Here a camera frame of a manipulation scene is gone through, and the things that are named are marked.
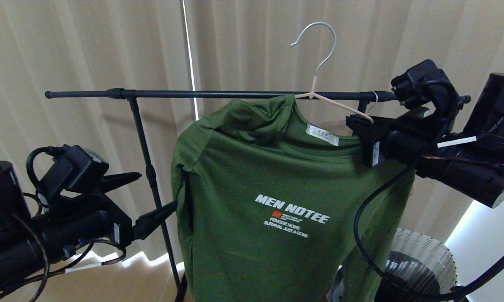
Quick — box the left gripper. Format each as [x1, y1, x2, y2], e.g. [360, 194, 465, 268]
[0, 172, 178, 297]

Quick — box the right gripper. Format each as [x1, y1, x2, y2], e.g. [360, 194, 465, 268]
[362, 121, 436, 168]

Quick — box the green printed shirt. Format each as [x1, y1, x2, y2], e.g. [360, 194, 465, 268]
[171, 94, 416, 302]

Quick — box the white laundry basket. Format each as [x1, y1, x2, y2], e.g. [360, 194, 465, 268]
[376, 229, 458, 302]

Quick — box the black clothes rack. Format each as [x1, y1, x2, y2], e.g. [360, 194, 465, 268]
[45, 88, 471, 302]

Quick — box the beige curtain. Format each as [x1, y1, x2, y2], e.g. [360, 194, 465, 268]
[0, 0, 504, 269]

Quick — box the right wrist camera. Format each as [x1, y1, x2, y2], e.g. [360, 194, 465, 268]
[391, 60, 460, 123]

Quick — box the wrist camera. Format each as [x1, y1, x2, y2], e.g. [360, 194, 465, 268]
[391, 60, 460, 123]
[38, 145, 110, 210]

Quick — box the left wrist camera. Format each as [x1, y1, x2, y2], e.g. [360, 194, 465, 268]
[38, 145, 110, 210]

